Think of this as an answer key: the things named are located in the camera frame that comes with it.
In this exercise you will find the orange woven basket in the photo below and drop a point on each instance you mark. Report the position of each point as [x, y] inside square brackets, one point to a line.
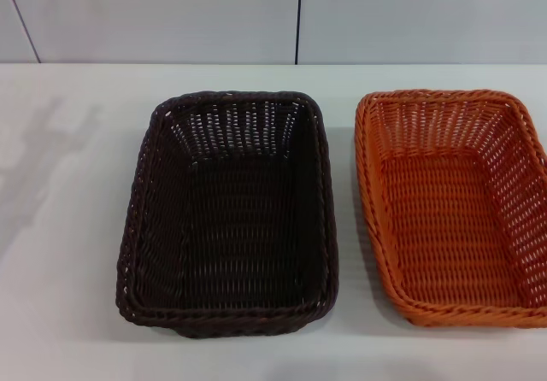
[444, 227]

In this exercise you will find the dark brown woven basket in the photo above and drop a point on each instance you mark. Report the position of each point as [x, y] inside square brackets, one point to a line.
[239, 236]

